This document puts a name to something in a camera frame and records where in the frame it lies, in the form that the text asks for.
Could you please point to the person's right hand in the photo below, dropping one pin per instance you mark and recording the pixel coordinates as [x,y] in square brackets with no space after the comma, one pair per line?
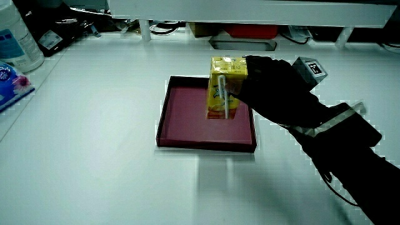
[275,93]

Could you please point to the yellow ice redtea carton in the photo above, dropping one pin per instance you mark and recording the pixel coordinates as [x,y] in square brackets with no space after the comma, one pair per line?
[219,69]

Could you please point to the person's right forearm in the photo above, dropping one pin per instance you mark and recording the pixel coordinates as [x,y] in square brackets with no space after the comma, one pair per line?
[359,156]

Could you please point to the grey flat tray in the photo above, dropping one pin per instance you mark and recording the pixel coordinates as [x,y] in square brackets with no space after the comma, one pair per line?
[242,44]

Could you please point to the red box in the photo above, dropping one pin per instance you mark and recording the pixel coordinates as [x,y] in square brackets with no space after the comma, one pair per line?
[251,31]

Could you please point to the white shelf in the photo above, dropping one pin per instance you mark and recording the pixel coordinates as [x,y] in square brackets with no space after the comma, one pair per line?
[250,12]

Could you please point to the white shelf leg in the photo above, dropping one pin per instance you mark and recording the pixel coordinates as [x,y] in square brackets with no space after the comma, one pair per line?
[343,37]
[145,30]

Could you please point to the maroon shallow tray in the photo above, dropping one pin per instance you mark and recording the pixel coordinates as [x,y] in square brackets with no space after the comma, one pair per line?
[187,125]

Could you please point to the brown cardboard box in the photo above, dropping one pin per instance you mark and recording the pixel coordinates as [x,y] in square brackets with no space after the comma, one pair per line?
[203,29]

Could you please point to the black plastic bag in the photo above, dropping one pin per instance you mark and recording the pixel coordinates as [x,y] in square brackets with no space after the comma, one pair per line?
[59,25]

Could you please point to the white bottle blue label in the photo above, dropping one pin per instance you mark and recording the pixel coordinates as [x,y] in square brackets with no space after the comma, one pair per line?
[18,40]

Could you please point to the blue tissue packet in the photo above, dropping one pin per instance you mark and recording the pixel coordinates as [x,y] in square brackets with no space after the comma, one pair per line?
[12,86]

